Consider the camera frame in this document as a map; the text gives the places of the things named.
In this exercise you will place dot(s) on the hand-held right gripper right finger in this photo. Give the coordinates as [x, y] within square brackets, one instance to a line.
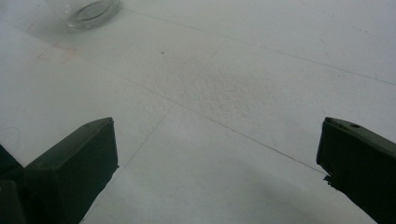
[361, 161]

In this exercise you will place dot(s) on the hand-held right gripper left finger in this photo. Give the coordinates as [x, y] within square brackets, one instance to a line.
[74, 161]

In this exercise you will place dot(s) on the clear glass jar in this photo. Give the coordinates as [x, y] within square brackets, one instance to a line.
[88, 14]

